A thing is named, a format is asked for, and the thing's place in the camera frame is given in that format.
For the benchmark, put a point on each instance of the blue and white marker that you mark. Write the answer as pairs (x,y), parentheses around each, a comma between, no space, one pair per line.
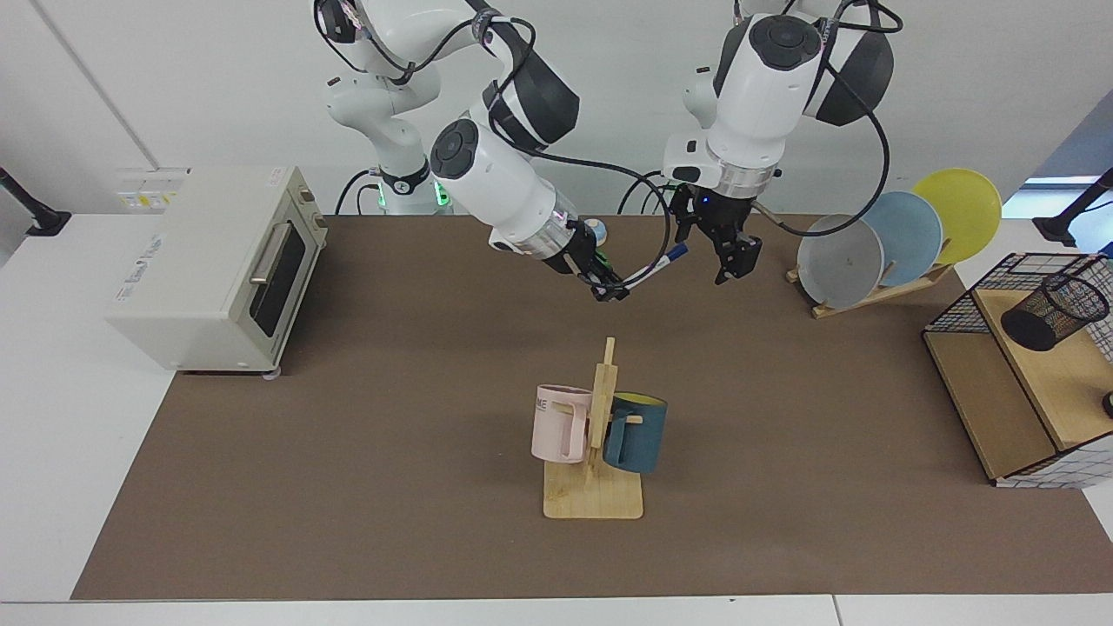
(656,265)

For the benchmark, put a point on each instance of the black mesh pen holder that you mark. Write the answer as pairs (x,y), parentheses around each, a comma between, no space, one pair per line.
(1043,322)

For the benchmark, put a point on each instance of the small blue round thing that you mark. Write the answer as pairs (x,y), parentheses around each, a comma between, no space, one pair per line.
(598,230)

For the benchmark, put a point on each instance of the grey plate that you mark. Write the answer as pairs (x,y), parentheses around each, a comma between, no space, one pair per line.
(839,265)

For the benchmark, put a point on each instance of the wooden plate rack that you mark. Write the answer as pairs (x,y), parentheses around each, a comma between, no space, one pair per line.
(869,297)

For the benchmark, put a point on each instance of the pink cup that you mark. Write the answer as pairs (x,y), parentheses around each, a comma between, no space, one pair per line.
(552,435)

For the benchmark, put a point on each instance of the dark teal cup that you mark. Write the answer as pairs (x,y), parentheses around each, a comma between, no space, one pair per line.
(643,443)

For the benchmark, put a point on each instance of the light blue plate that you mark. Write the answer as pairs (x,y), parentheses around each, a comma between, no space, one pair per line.
(913,235)

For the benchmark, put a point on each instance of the wooden cup stand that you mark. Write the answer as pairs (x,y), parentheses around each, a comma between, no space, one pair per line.
(591,500)

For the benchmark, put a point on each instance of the yellow plate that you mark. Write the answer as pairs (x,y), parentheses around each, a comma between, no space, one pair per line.
(965,209)

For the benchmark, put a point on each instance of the brown table cloth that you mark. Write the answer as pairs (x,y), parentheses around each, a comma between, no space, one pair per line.
(391,478)

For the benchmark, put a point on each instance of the black clamp stand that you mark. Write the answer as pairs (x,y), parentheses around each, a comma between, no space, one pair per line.
(1056,228)
(39,217)

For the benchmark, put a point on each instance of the pale toaster oven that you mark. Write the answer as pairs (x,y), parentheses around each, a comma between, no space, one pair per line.
(200,278)

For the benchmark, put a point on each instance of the white wall socket box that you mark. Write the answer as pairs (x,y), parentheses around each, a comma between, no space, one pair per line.
(152,187)

